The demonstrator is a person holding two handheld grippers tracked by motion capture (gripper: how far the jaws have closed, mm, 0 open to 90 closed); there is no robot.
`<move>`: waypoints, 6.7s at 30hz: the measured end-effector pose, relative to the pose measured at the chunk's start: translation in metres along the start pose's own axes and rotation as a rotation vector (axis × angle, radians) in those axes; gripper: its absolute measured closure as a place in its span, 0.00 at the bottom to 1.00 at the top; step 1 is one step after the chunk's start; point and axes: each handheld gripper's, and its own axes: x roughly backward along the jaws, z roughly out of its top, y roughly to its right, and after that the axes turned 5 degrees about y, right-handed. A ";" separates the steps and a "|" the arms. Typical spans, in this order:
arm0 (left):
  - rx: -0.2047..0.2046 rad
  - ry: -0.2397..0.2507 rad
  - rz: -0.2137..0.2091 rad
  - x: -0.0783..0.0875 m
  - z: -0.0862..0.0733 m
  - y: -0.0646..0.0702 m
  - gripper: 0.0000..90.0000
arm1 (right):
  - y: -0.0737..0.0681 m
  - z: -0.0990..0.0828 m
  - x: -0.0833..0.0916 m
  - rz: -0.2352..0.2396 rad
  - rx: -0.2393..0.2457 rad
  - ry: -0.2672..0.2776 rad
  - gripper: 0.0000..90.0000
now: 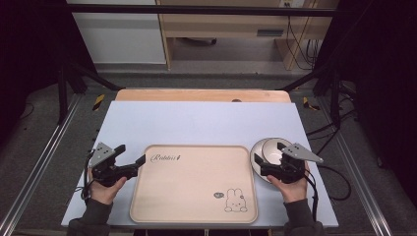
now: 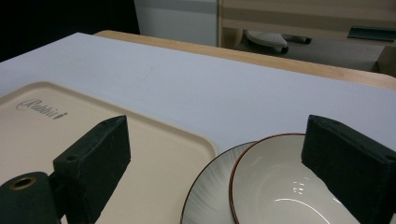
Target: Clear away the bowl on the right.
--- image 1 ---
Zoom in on person's right hand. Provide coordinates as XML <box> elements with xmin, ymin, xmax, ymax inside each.
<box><xmin>266</xmin><ymin>161</ymin><xmax>311</xmax><ymax>205</ymax></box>

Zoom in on white plate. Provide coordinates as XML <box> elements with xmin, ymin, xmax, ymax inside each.
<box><xmin>249</xmin><ymin>137</ymin><xmax>296</xmax><ymax>185</ymax></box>

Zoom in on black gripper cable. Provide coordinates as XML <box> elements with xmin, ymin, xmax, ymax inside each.
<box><xmin>80</xmin><ymin>149</ymin><xmax>96</xmax><ymax>207</ymax></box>
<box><xmin>303</xmin><ymin>168</ymin><xmax>320</xmax><ymax>223</ymax></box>

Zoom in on black hanging cables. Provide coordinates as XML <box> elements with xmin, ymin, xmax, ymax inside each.
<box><xmin>285</xmin><ymin>15</ymin><xmax>322</xmax><ymax>71</ymax></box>

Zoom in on black horizontal frame bar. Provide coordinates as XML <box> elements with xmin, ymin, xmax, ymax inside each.
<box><xmin>65</xmin><ymin>4</ymin><xmax>342</xmax><ymax>18</ymax></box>

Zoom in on black metal stand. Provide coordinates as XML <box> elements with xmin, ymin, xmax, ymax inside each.
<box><xmin>57</xmin><ymin>58</ymin><xmax>124</xmax><ymax>125</ymax></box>
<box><xmin>278</xmin><ymin>62</ymin><xmax>343</xmax><ymax>129</ymax></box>

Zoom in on person's left hand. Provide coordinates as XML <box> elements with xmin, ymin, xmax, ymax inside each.
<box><xmin>88</xmin><ymin>168</ymin><xmax>129</xmax><ymax>207</ymax></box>

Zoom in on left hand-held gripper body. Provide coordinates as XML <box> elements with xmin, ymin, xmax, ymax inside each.
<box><xmin>88</xmin><ymin>142</ymin><xmax>139</xmax><ymax>188</ymax></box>

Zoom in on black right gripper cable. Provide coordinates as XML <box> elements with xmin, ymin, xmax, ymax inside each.
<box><xmin>303</xmin><ymin>168</ymin><xmax>320</xmax><ymax>223</ymax></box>

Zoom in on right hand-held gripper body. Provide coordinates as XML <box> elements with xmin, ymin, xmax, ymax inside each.
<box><xmin>260</xmin><ymin>142</ymin><xmax>325</xmax><ymax>185</ymax></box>

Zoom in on white bowl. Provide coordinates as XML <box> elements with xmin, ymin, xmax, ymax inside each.
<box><xmin>261</xmin><ymin>137</ymin><xmax>294</xmax><ymax>166</ymax></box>

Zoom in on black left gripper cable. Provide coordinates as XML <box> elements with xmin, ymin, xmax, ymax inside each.
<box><xmin>80</xmin><ymin>149</ymin><xmax>96</xmax><ymax>207</ymax></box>

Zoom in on wooden board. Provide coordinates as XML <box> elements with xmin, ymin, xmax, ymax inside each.
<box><xmin>114</xmin><ymin>88</ymin><xmax>292</xmax><ymax>103</ymax></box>

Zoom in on black looped floor cable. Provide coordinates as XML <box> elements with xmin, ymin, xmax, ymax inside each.
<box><xmin>314</xmin><ymin>163</ymin><xmax>353</xmax><ymax>202</ymax></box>

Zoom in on yellow black tape marker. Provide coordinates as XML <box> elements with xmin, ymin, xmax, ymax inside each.
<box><xmin>91</xmin><ymin>93</ymin><xmax>106</xmax><ymax>112</ymax></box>
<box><xmin>302</xmin><ymin>95</ymin><xmax>321</xmax><ymax>111</ymax></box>

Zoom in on white wall socket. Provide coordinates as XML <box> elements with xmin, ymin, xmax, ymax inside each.
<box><xmin>278</xmin><ymin>0</ymin><xmax>306</xmax><ymax>9</ymax></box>

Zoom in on beige tray with rabbit print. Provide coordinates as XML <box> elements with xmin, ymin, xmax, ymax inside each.
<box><xmin>129</xmin><ymin>144</ymin><xmax>260</xmax><ymax>225</ymax></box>

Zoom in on white cabinet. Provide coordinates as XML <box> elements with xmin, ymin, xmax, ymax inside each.
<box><xmin>66</xmin><ymin>0</ymin><xmax>167</xmax><ymax>65</ymax></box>

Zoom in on aluminium rail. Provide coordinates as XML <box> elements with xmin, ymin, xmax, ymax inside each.
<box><xmin>0</xmin><ymin>92</ymin><xmax>83</xmax><ymax>236</ymax></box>
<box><xmin>316</xmin><ymin>96</ymin><xmax>394</xmax><ymax>236</ymax></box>

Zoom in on light wooden desk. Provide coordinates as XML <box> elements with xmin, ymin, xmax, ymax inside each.
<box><xmin>155</xmin><ymin>0</ymin><xmax>340</xmax><ymax>71</ymax></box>

